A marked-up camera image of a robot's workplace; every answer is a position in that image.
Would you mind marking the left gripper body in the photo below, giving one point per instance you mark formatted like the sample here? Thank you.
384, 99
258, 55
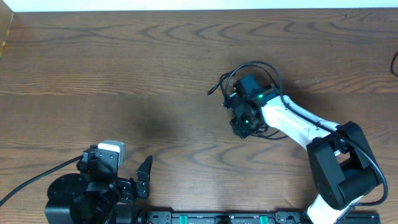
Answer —
126, 191

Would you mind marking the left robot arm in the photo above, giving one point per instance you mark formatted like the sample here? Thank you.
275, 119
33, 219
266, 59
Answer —
95, 193

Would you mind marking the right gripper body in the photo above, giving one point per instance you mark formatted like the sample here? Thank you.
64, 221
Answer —
244, 126

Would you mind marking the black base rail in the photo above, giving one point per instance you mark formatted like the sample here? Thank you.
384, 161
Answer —
278, 217

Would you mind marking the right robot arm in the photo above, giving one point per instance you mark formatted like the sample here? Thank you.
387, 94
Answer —
343, 166

